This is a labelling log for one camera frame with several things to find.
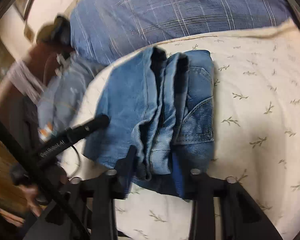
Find blue denim jeans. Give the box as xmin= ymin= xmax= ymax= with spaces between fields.
xmin=83 ymin=47 xmax=214 ymax=197

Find person left hand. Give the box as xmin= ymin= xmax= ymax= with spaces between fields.
xmin=18 ymin=166 xmax=69 ymax=217

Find grey hanging cloth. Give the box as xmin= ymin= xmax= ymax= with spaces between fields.
xmin=7 ymin=61 xmax=46 ymax=104

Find white power strip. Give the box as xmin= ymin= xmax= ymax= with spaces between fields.
xmin=55 ymin=52 xmax=70 ymax=76

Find brown wooden headboard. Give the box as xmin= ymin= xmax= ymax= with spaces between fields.
xmin=0 ymin=42 xmax=73 ymax=120

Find cream leaf-print blanket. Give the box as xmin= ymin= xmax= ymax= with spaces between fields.
xmin=73 ymin=20 xmax=300 ymax=239

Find olive green cap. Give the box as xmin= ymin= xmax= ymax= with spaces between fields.
xmin=36 ymin=15 xmax=71 ymax=46

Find black cable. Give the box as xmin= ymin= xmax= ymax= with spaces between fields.
xmin=65 ymin=142 xmax=82 ymax=178

